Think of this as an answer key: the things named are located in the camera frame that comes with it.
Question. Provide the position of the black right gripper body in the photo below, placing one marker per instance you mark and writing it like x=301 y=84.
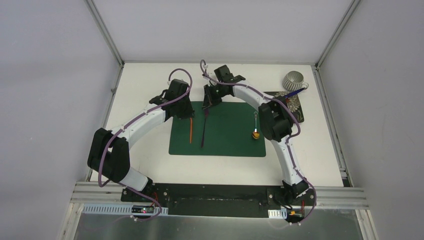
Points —
x=215 y=93

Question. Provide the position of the blue plastic knife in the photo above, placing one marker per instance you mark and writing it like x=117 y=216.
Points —
x=293 y=93

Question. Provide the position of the gold copper spoon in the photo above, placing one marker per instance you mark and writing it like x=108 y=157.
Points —
x=255 y=133

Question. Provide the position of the orange plastic fork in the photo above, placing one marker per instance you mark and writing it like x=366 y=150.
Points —
x=191 y=130

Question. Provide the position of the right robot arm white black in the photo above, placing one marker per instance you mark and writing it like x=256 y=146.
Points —
x=275 y=121

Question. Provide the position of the purple metallic fork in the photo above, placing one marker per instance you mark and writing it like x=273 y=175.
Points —
x=206 y=114

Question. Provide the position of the black floral square plate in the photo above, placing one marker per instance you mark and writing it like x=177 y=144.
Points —
x=293 y=103

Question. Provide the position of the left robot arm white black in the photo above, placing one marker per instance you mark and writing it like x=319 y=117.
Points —
x=109 y=153

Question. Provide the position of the left electronics board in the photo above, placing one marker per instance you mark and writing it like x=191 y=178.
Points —
x=142 y=209

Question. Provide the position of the grey ribbed mug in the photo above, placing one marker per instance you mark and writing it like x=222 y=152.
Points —
x=294 y=81

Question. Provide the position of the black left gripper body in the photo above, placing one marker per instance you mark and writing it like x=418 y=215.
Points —
x=185 y=111

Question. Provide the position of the right electronics board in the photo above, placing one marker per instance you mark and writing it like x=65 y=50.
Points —
x=295 y=214

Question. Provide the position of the aluminium frame rail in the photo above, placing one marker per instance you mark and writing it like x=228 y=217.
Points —
x=347 y=197

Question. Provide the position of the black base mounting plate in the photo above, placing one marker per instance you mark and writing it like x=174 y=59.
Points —
x=209 y=200

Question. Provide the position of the green placemat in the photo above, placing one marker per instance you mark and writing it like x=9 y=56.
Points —
x=228 y=132

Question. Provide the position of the electronics board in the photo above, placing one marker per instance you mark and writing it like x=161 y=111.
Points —
x=142 y=209
x=295 y=214

